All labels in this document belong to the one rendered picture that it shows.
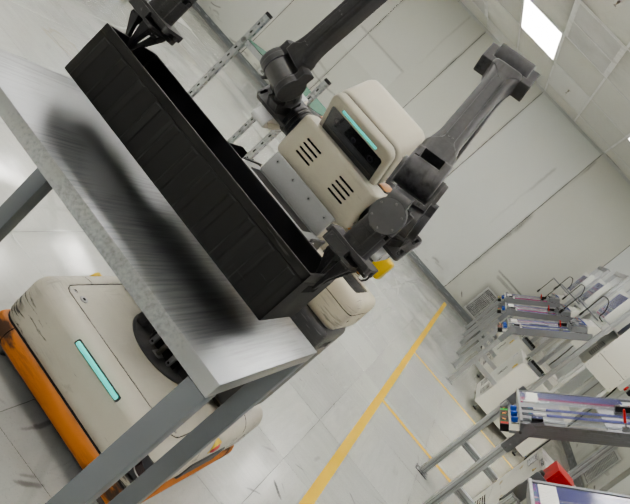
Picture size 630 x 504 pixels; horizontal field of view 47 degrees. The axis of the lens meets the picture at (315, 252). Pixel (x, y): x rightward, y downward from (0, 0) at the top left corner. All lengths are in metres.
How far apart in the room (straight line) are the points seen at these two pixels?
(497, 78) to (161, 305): 0.73
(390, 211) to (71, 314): 1.10
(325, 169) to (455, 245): 9.05
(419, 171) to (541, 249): 9.61
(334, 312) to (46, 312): 0.76
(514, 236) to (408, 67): 2.93
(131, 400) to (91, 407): 0.11
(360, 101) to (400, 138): 0.13
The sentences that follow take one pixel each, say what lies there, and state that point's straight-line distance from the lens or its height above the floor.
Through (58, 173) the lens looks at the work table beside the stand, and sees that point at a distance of 1.14.
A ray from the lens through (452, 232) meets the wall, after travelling 10.73.
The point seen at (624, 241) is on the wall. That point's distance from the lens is 10.85.
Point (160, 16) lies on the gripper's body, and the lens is 1.38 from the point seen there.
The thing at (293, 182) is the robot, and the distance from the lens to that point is 1.72.
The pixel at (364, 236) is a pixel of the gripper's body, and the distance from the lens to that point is 1.16.
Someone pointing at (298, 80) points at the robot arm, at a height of 1.10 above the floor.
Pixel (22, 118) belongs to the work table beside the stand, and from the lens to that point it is 1.19.
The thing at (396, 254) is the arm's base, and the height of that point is 1.00.
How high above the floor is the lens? 1.21
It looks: 12 degrees down
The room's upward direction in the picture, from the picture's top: 48 degrees clockwise
